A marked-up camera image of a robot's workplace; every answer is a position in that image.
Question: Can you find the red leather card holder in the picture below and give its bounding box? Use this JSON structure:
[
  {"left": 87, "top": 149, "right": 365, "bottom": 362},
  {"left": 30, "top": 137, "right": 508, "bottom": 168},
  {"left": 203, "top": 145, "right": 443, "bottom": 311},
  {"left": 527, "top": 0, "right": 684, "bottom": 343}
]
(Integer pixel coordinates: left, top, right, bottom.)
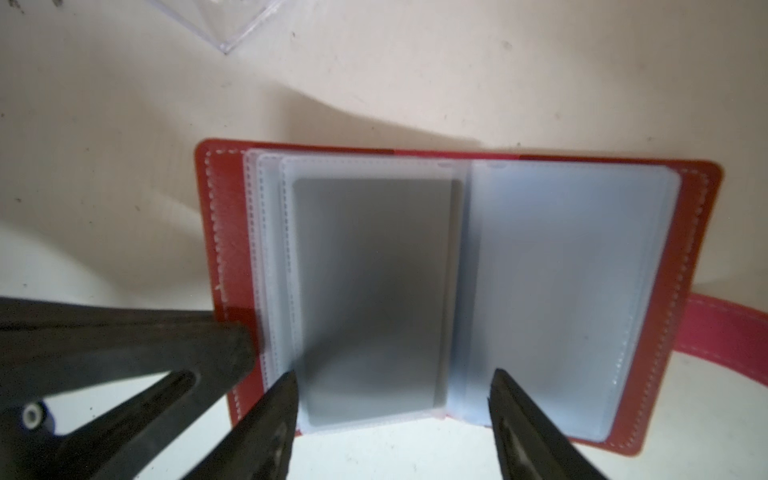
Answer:
[{"left": 194, "top": 139, "right": 767, "bottom": 456}]

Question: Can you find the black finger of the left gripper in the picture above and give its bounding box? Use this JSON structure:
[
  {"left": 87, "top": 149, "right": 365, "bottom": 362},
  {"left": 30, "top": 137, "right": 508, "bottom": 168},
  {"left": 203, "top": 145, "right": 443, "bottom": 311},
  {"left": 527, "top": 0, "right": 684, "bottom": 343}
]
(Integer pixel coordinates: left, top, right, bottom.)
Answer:
[{"left": 1, "top": 297, "right": 255, "bottom": 479}]

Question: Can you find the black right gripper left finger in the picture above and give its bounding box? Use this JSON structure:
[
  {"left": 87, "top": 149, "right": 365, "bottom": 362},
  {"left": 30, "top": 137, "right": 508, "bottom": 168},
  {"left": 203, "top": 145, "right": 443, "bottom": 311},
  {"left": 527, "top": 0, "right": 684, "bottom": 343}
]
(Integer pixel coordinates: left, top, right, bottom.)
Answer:
[{"left": 185, "top": 370, "right": 299, "bottom": 479}]

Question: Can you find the clear plastic organizer box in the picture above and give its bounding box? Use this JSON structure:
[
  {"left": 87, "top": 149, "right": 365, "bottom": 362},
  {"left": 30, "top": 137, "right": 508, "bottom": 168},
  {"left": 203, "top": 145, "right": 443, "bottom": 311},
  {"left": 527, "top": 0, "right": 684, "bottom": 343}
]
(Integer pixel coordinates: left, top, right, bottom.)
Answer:
[{"left": 151, "top": 0, "right": 284, "bottom": 55}]

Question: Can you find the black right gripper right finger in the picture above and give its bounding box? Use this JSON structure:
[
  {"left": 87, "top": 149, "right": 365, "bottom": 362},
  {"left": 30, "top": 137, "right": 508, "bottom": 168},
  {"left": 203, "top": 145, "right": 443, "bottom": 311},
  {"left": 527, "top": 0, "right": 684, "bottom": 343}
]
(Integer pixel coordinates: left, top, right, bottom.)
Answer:
[{"left": 488, "top": 368, "right": 605, "bottom": 480}]

